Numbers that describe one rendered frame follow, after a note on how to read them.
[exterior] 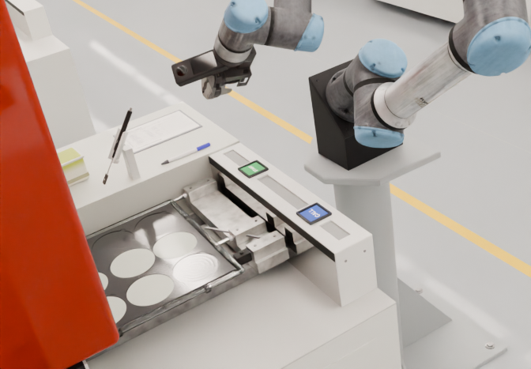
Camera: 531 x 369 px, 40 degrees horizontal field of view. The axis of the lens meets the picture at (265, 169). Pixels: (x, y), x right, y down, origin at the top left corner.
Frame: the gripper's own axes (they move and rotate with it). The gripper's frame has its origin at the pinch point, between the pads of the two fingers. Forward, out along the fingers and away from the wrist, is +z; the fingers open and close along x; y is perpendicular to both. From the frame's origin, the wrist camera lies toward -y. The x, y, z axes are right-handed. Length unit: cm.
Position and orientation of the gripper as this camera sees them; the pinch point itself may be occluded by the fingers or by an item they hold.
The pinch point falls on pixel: (204, 93)
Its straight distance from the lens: 167.4
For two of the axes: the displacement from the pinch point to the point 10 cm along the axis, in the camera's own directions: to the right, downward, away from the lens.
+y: 9.2, -1.8, 3.4
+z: -2.6, 3.6, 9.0
